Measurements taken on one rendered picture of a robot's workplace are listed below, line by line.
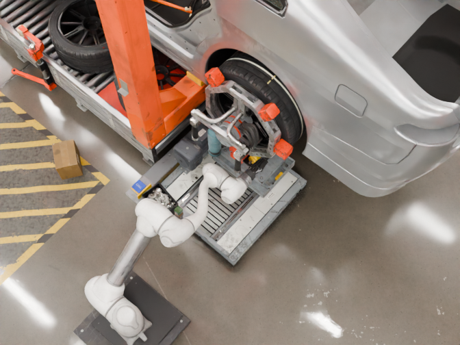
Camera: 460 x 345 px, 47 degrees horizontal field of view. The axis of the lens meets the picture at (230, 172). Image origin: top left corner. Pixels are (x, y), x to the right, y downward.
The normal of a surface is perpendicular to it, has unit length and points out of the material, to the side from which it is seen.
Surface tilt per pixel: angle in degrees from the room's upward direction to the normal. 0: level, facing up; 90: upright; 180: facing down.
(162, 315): 3
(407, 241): 0
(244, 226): 0
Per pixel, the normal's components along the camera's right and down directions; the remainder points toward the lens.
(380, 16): 0.29, -0.22
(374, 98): -0.64, 0.58
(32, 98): 0.02, -0.46
